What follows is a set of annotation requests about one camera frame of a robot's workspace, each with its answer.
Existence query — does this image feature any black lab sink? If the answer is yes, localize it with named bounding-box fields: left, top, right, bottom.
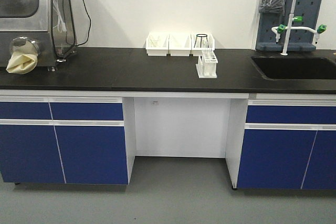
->
left=251, top=56, right=335, bottom=80

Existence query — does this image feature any white gooseneck lab faucet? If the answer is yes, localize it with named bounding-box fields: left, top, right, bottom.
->
left=272, top=0, right=327, bottom=56

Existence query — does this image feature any black power cable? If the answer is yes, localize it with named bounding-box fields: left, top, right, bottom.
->
left=50, top=0, right=92, bottom=58

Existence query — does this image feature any blue cabinet unit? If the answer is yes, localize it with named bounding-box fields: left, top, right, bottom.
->
left=232, top=100, right=335, bottom=190
left=1, top=96, right=135, bottom=185

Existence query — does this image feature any cream rubber glove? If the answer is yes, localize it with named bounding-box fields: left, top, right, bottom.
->
left=6, top=41, right=38, bottom=74

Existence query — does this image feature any black wire tripod stand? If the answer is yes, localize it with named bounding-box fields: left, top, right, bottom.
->
left=194, top=34, right=209, bottom=48

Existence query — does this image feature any left white storage bin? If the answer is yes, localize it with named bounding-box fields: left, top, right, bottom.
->
left=145, top=33, right=169, bottom=57

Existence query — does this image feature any white test tube rack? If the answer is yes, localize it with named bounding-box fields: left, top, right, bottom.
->
left=196, top=50, right=218, bottom=79

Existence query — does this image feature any middle white storage bin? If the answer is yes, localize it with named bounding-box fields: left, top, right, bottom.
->
left=169, top=33, right=192, bottom=57

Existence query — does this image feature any left blue cabinet unit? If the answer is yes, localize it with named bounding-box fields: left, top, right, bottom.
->
left=1, top=96, right=135, bottom=185

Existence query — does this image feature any stainless steel glove box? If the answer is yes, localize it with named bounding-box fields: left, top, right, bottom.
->
left=1, top=0, right=77, bottom=71

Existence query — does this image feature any right white storage bin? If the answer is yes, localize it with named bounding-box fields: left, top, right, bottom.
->
left=191, top=33, right=215, bottom=57

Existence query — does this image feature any clear glass test tube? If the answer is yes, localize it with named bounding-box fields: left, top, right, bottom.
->
left=207, top=42, right=213, bottom=55

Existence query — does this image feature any white storage bin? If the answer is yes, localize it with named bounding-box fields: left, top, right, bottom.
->
left=169, top=33, right=192, bottom=57
left=191, top=33, right=215, bottom=57
left=145, top=33, right=169, bottom=57

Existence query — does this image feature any grey-blue drying pegboard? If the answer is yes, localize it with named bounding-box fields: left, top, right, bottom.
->
left=256, top=0, right=327, bottom=52

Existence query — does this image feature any right blue cabinet unit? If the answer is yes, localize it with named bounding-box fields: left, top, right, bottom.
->
left=232, top=100, right=335, bottom=190

